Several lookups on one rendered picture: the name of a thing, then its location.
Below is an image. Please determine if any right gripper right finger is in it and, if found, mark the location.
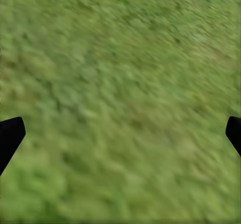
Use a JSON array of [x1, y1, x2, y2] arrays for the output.
[[225, 116, 241, 156]]

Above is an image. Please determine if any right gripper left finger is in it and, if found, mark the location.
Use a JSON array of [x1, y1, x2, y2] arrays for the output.
[[0, 117, 26, 176]]

